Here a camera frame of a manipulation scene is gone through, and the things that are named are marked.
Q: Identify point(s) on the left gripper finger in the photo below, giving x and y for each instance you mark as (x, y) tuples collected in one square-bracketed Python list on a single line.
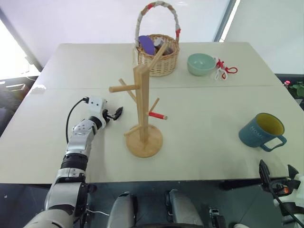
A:
[(118, 110), (117, 117)]

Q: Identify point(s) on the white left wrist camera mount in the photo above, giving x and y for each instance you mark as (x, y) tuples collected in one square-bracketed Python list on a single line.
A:
[(96, 104)]

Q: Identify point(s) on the purple oval object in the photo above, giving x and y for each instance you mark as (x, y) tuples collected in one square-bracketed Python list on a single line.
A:
[(146, 45)]

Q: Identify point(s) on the green plant with flower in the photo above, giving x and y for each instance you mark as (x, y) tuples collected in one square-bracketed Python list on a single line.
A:
[(297, 88)]

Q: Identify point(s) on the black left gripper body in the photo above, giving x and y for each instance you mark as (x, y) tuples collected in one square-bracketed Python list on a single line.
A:
[(108, 116)]

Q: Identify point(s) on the small black block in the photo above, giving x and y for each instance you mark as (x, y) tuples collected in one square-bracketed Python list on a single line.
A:
[(217, 218)]

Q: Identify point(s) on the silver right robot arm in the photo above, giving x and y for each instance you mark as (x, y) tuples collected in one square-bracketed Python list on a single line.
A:
[(294, 209)]

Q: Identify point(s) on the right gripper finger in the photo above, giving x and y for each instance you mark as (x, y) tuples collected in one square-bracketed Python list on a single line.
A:
[(292, 172), (264, 173)]

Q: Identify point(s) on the grey rounded shape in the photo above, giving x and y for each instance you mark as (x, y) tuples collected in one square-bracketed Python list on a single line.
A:
[(184, 209), (123, 211)]

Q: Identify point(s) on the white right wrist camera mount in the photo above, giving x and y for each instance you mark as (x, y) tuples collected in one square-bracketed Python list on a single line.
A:
[(299, 190)]

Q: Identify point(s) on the dark brown object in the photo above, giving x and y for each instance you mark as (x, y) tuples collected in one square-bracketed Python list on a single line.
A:
[(167, 48)]

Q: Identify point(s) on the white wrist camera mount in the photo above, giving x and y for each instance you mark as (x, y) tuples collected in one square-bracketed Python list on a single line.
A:
[(299, 190), (96, 104)]

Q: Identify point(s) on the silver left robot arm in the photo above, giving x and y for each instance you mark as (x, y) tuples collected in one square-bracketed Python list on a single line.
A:
[(76, 142)]

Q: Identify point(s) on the blue enamel mug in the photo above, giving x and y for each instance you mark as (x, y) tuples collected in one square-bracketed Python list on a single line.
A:
[(254, 133)]

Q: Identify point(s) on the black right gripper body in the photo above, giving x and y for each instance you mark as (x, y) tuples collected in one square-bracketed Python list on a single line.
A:
[(282, 186)]

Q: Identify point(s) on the wooden mug tree stand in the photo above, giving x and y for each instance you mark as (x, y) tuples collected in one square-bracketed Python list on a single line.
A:
[(142, 123)]

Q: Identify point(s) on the red tape mark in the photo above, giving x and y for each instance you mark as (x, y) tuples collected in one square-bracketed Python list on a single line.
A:
[(156, 115)]

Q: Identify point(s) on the mint green bowl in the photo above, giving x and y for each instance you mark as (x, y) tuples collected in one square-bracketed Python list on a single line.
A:
[(200, 64)]

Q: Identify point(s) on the white crumpled object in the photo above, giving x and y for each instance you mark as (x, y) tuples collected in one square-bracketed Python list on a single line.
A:
[(38, 89)]

